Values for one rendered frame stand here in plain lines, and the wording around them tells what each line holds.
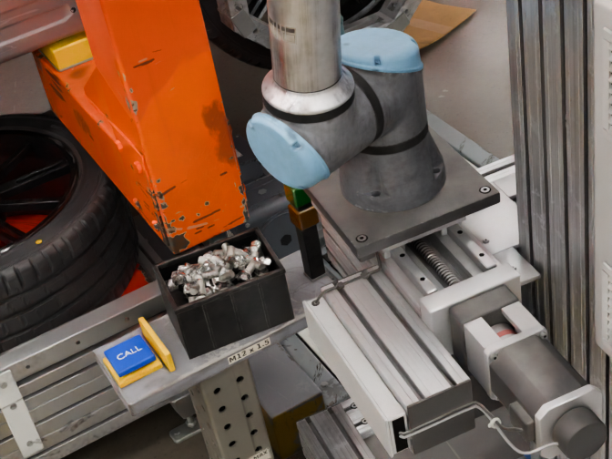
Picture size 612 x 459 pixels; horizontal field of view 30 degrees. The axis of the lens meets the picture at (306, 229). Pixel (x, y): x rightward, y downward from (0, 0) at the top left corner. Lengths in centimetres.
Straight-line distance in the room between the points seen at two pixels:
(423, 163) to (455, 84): 188
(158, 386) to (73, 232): 45
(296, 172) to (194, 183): 62
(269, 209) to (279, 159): 92
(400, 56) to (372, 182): 19
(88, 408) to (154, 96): 69
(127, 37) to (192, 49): 12
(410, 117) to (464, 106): 181
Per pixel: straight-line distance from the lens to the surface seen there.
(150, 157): 197
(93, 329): 221
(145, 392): 195
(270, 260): 196
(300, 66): 136
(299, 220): 198
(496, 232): 168
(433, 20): 379
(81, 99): 232
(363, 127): 146
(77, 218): 229
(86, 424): 234
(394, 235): 155
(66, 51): 243
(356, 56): 148
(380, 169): 156
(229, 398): 208
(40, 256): 223
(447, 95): 340
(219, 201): 207
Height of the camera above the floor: 177
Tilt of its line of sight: 37 degrees down
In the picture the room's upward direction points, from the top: 11 degrees counter-clockwise
